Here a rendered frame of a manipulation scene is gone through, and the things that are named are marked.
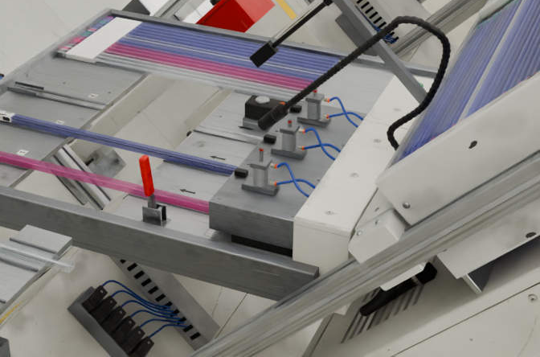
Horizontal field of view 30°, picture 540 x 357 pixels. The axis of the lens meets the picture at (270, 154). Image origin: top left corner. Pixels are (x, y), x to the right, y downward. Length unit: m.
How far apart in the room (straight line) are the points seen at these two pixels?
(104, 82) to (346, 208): 0.67
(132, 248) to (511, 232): 0.55
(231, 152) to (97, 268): 0.42
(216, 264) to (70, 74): 0.64
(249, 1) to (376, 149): 0.99
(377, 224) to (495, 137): 0.19
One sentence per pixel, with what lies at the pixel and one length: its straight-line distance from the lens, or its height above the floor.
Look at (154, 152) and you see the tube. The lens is 1.62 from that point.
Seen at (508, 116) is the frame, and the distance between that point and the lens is 1.14.
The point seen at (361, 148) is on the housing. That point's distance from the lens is 1.50.
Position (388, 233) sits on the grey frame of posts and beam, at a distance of 1.23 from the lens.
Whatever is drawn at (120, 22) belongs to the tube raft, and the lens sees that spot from 2.11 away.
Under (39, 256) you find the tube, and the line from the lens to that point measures 1.31.
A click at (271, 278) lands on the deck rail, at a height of 1.15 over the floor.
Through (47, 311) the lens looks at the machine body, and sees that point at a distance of 1.82.
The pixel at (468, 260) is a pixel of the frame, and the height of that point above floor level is 1.42.
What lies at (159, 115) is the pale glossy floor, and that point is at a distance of 3.21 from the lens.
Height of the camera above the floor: 2.04
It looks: 36 degrees down
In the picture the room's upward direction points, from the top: 54 degrees clockwise
